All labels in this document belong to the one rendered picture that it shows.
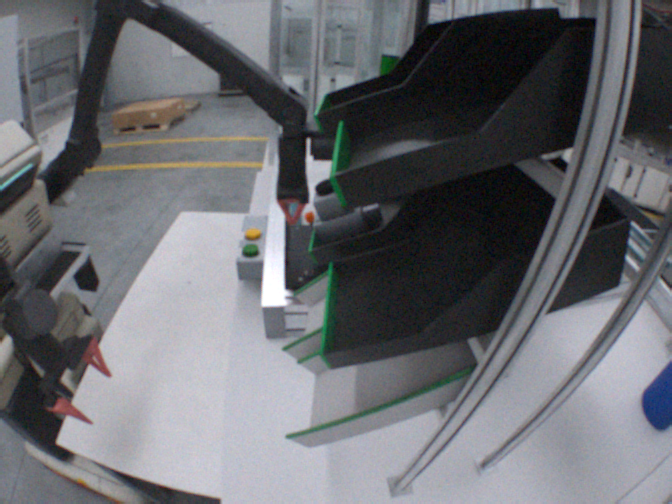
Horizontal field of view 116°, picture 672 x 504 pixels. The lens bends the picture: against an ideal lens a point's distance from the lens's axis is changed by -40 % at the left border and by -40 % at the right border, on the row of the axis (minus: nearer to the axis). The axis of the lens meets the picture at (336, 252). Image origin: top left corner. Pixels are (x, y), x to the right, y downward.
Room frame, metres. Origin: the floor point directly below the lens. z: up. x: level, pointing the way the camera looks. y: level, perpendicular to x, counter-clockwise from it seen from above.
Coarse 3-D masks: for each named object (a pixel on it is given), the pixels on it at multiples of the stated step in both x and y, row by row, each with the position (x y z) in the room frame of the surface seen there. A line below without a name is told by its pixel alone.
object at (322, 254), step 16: (464, 176) 0.32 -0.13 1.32; (480, 176) 0.32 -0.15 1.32; (416, 192) 0.32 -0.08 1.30; (432, 192) 0.32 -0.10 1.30; (448, 192) 0.32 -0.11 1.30; (384, 208) 0.41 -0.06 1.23; (400, 208) 0.33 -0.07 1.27; (416, 208) 0.32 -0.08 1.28; (432, 208) 0.32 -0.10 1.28; (368, 224) 0.38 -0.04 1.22; (384, 224) 0.37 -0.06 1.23; (400, 224) 0.32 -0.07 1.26; (416, 224) 0.32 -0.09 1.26; (336, 240) 0.37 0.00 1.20; (352, 240) 0.33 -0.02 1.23; (368, 240) 0.33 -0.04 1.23; (384, 240) 0.32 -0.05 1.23; (400, 240) 0.32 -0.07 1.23; (320, 256) 0.33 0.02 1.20; (336, 256) 0.33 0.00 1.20
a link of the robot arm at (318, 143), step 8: (288, 112) 0.60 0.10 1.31; (296, 112) 0.60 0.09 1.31; (288, 120) 0.60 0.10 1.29; (296, 120) 0.60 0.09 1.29; (288, 128) 0.60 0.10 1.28; (296, 128) 0.60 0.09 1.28; (304, 128) 0.63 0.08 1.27; (312, 128) 0.63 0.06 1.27; (320, 136) 0.63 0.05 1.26; (328, 136) 0.63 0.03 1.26; (336, 136) 0.63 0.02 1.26; (320, 144) 0.62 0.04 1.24; (328, 144) 0.62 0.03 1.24; (320, 152) 0.62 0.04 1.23; (328, 152) 0.62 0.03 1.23; (320, 160) 0.63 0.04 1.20; (328, 160) 0.63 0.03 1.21
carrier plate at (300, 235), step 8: (296, 232) 0.73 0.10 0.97; (304, 232) 0.73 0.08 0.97; (296, 240) 0.69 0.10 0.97; (304, 240) 0.70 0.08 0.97; (296, 248) 0.66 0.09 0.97; (304, 248) 0.66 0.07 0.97; (296, 256) 0.63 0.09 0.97; (304, 256) 0.63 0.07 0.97; (296, 264) 0.60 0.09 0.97; (304, 264) 0.60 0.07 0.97; (312, 264) 0.60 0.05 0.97; (296, 272) 0.57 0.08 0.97; (304, 272) 0.57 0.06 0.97; (320, 272) 0.58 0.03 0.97; (296, 280) 0.55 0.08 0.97; (304, 280) 0.55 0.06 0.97; (312, 280) 0.55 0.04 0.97; (296, 288) 0.53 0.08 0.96
